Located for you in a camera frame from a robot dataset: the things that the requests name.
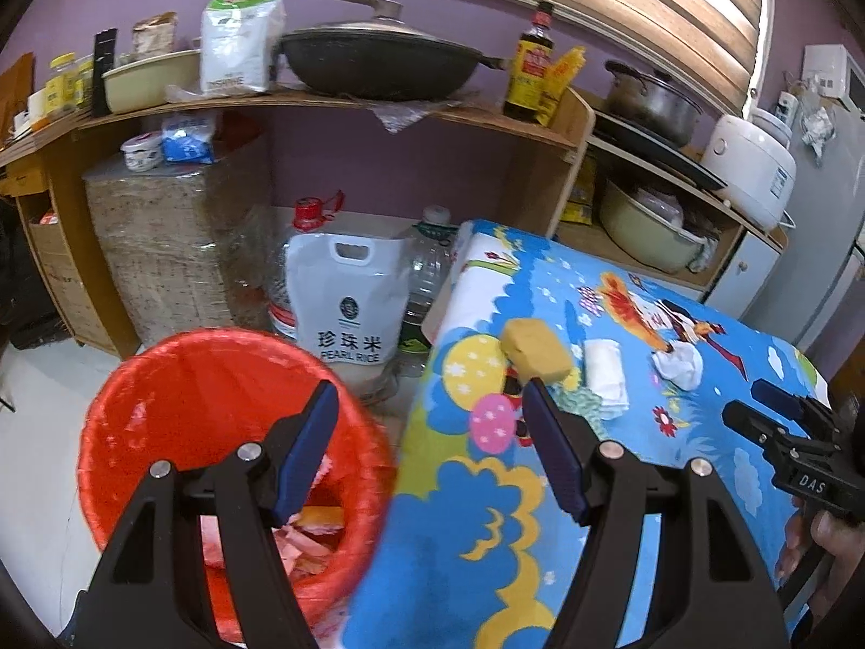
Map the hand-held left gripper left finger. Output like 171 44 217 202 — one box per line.
59 380 340 649

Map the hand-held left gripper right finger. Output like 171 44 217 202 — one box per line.
523 379 791 649

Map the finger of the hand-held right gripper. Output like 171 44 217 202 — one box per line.
722 400 822 471
750 379 834 434

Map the pink foam fruit net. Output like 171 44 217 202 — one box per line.
270 520 339 575

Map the yellow sponge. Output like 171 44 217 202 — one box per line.
500 317 572 383

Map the red trash bin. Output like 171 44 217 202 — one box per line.
76 326 400 630

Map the person's right hand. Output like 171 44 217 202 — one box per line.
776 496 865 623

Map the blue printed cartoon blanket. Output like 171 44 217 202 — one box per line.
341 218 832 649

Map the folded white paper towel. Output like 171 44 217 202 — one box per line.
582 338 631 420

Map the white crumpled tissue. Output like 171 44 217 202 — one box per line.
650 345 705 391

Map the white cabinet door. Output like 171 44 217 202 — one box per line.
703 226 771 322

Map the white rice bag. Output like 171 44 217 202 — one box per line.
284 231 413 386

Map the silver foil bag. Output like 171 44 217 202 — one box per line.
689 230 721 271

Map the grey refrigerator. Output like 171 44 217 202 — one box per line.
740 77 865 359

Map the light wooden shelf rack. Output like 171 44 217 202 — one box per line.
554 135 788 305

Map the pale green basin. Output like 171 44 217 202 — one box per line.
598 177 707 270

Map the green capped clear bottle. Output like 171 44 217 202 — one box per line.
398 204 461 376

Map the white rice cooker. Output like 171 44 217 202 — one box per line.
699 108 797 232

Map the red capped clear oil bottle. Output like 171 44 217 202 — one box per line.
267 195 345 339

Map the plastic wrapped brown bale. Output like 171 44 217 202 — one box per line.
82 162 271 356

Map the yellow snack packet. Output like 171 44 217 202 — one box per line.
564 155 599 226

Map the hanging plastic bag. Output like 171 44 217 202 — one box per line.
801 104 835 167

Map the black induction cooktop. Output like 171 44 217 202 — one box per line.
591 111 729 191

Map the cardboard box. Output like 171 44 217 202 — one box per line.
27 209 89 339

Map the steel cooking pot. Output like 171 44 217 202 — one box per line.
603 59 707 146

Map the black bag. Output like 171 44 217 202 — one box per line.
0 203 62 353

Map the white box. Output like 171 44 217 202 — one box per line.
801 44 849 99

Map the blue plastic packet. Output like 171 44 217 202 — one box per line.
161 111 217 164

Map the white round tub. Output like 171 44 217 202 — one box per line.
122 134 165 172

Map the brown wooden counter shelf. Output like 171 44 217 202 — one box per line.
0 84 596 359

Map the crumpled aluminium foil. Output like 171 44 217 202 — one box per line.
370 100 461 133

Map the yellow noodle packet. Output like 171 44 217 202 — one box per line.
541 47 588 128

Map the dark soy sauce bottle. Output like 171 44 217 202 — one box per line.
503 2 556 124

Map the black wok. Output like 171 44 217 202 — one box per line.
278 27 508 101

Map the cream basin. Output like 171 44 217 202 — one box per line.
101 49 204 115

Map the white flour bag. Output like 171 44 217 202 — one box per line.
199 0 286 96

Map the black box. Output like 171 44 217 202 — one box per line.
90 28 119 116

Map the striped window blind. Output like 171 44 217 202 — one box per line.
257 0 775 102

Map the glass wok lid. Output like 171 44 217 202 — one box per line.
280 0 484 55

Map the brown paper bag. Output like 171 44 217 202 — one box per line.
131 11 178 58

